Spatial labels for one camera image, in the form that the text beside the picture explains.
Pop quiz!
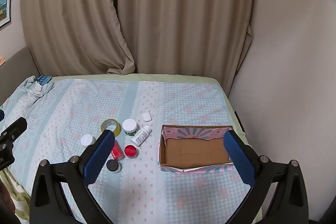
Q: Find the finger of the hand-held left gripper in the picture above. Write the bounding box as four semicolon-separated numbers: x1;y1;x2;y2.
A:
0;117;28;140

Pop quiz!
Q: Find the small white-lidded jar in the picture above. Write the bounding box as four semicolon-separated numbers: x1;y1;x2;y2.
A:
80;134;94;147

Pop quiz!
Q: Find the pink patterned cardboard box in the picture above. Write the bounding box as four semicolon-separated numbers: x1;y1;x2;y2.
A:
159;124;235;174

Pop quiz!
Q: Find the red-lidded jar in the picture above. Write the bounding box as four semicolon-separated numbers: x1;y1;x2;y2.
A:
124;145;138;160

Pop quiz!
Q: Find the beige headboard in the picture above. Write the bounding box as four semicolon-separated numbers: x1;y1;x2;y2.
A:
0;46;40;105

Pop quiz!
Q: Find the blue packet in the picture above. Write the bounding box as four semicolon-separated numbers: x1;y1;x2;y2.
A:
37;76;53;86

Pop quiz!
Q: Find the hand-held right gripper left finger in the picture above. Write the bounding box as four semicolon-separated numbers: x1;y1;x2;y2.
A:
29;130;116;224

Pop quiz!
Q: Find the beige curtain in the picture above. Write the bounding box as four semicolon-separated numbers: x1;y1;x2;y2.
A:
20;0;256;94

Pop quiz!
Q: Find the yellow-green tape roll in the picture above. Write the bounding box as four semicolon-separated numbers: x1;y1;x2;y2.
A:
101;118;122;138

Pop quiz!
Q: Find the framed wall poster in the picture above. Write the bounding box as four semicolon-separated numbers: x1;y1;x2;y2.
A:
0;0;14;28

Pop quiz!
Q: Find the white jar with green label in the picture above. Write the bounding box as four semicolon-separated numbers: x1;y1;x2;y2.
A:
122;118;138;137

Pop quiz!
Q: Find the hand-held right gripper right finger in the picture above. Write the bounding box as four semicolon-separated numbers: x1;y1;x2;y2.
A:
223;130;309;224

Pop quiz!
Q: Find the white pill bottle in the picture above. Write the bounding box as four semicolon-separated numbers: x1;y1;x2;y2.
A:
130;126;152;147

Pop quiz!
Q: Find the crumpled pale blue cloth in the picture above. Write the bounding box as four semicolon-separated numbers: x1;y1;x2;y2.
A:
20;76;55;101

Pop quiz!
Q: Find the red box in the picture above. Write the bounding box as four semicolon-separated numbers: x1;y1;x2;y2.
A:
111;141;124;161

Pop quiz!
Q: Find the green striped cloth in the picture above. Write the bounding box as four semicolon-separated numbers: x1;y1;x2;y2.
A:
0;168;30;221

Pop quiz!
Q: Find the pale green mattress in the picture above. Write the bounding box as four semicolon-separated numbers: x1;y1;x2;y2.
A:
50;73;248;140

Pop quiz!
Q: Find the black-lidded jar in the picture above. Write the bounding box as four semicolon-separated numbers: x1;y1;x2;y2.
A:
106;159;121;174

